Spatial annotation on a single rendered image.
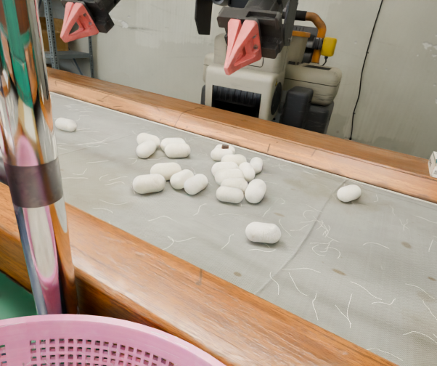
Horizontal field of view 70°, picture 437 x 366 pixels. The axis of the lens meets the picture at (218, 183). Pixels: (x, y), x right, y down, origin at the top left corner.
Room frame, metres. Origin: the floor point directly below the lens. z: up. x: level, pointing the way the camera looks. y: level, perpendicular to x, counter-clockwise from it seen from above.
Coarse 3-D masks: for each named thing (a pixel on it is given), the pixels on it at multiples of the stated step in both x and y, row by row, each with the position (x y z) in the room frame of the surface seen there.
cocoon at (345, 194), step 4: (352, 184) 0.35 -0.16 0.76; (340, 188) 0.34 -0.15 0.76; (344, 188) 0.34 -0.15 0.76; (348, 188) 0.34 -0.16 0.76; (352, 188) 0.34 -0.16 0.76; (356, 188) 0.34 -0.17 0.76; (340, 192) 0.34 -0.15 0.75; (344, 192) 0.33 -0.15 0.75; (348, 192) 0.33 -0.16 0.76; (352, 192) 0.34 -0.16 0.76; (356, 192) 0.34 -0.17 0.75; (360, 192) 0.34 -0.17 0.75; (340, 196) 0.33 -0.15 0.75; (344, 196) 0.33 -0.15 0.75; (348, 196) 0.33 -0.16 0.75; (352, 196) 0.33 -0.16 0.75; (356, 196) 0.34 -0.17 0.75; (344, 200) 0.33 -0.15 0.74; (348, 200) 0.33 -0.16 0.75
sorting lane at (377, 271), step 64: (128, 128) 0.52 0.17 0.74; (64, 192) 0.28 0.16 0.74; (128, 192) 0.30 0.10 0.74; (320, 192) 0.36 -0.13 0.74; (384, 192) 0.38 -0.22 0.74; (192, 256) 0.21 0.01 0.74; (256, 256) 0.22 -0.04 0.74; (320, 256) 0.23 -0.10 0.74; (384, 256) 0.24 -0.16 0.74; (320, 320) 0.16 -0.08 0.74; (384, 320) 0.16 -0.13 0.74
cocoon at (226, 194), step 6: (222, 186) 0.31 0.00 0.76; (216, 192) 0.30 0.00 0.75; (222, 192) 0.30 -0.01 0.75; (228, 192) 0.30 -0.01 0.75; (234, 192) 0.30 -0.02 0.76; (240, 192) 0.30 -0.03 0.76; (222, 198) 0.30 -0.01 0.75; (228, 198) 0.30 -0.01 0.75; (234, 198) 0.30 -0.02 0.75; (240, 198) 0.30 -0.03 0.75
